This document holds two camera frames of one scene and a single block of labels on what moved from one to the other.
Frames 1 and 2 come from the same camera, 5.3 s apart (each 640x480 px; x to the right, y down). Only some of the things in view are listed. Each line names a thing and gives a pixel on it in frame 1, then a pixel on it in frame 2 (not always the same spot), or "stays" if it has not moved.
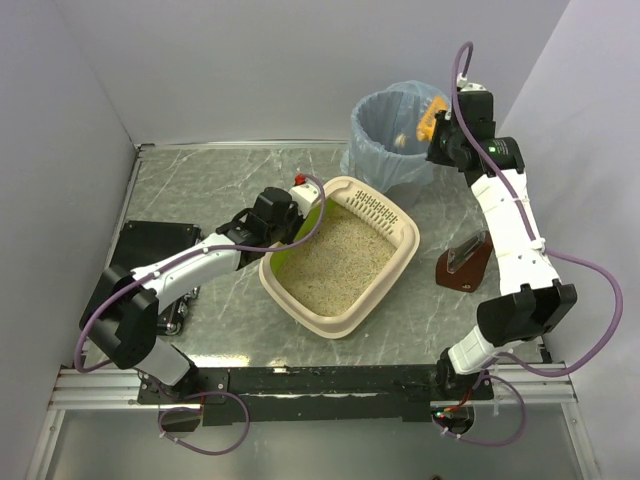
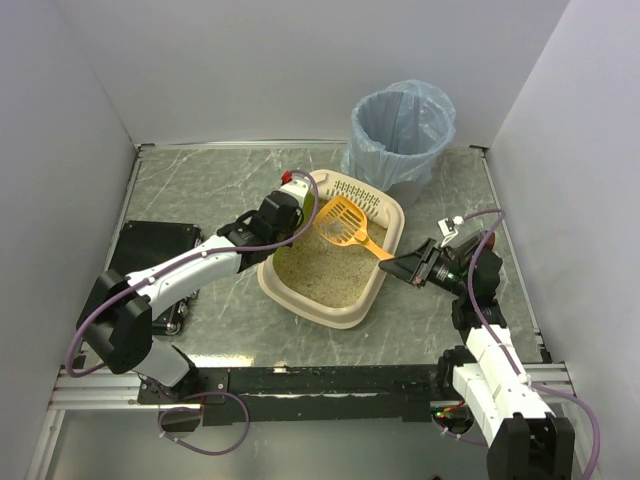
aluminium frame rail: x=527 y=386 stays
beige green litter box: x=361 y=246 stays
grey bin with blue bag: x=384 y=145 stays
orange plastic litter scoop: x=426 y=124 -> x=345 y=221
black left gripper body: x=288 y=232 stays
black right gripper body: x=438 y=138 -> x=423 y=265
